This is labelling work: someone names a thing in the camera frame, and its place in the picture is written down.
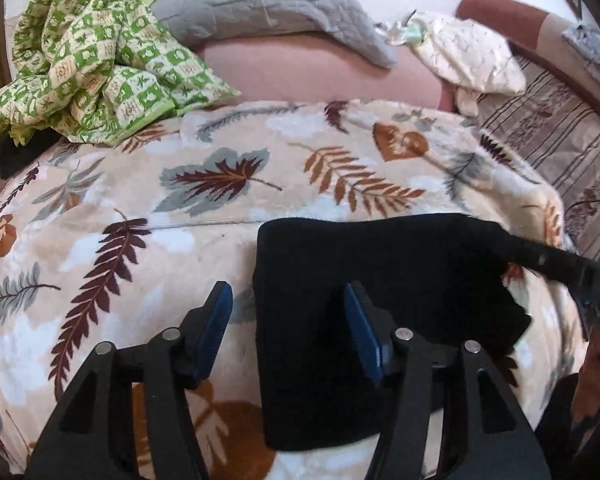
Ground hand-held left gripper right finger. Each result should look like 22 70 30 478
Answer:
343 281 553 480

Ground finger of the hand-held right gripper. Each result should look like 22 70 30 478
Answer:
500 232 588 286

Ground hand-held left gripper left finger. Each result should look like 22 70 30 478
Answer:
24 281 234 480

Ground black pants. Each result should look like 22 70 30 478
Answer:
254 212 533 453

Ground beige leaf-print fleece blanket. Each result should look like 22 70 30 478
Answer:
0 100 588 480

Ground brown striped floral blanket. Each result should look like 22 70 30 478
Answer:
475 55 600 271

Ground white floral pillow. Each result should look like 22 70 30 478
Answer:
375 12 527 116

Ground grey patterned cloth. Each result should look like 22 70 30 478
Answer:
562 22 600 83

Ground green checked quilt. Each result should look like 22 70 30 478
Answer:
0 0 243 148

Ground grey quilted pillow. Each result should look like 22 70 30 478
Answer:
150 0 398 70

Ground brown padded bed frame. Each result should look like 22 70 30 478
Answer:
455 0 600 133

